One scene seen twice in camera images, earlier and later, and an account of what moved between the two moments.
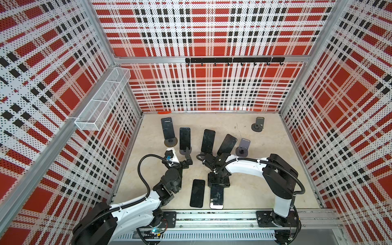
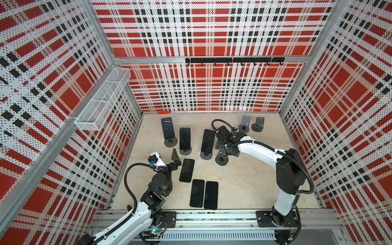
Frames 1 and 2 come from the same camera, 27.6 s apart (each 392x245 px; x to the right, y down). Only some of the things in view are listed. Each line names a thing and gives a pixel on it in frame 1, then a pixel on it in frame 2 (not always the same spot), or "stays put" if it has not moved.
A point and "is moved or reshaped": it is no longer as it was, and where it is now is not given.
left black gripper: [184, 163] → [176, 161]
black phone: [197, 193] stays put
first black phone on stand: [168, 128] stays put
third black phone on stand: [208, 141] stays put
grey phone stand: [258, 126] stays put
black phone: [217, 196] is moved or reshaped
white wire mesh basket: [91, 116] stays put
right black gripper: [211, 180] → [218, 144]
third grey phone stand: [207, 155] stays put
